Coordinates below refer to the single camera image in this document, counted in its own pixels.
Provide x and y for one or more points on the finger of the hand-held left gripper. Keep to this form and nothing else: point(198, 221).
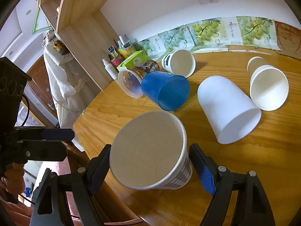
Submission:
point(56, 134)
point(47, 151)

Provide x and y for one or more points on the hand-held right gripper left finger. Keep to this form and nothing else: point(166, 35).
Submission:
point(99, 169)

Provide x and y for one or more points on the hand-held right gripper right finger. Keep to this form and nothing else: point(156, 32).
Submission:
point(207, 176)

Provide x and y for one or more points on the checked paper cup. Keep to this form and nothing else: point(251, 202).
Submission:
point(150, 150)

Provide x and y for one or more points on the plain white paper cup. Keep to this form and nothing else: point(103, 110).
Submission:
point(227, 108)

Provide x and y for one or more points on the clear plastic cup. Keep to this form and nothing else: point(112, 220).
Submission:
point(129, 83)

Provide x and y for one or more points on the blue plastic cup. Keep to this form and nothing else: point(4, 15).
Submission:
point(167, 91)

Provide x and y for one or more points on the brown paper cup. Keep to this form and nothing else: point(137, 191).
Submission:
point(268, 87)

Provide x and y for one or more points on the white cup with black print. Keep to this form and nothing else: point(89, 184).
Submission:
point(180, 63)

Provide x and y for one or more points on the person's left hand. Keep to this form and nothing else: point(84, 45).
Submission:
point(14, 177)

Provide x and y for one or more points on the white fluffy coat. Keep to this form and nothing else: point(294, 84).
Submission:
point(58, 82)

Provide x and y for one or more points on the green bordered paper sheet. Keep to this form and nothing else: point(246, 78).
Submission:
point(38, 22)

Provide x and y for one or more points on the white spray bottle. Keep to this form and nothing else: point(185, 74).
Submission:
point(109, 69)

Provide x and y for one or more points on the pink jar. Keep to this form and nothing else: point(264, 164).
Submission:
point(115, 62)

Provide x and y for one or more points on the wooden shelf unit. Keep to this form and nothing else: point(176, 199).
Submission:
point(77, 28)

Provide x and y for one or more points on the dark blue label bottle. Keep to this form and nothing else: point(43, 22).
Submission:
point(112, 51)

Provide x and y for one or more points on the green tissue box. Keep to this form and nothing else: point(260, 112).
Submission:
point(135, 60)

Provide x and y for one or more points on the printed snack can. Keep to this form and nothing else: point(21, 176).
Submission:
point(149, 67)

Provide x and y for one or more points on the grape print carton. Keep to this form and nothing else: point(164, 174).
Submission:
point(254, 29)
point(205, 31)
point(148, 46)
point(175, 37)

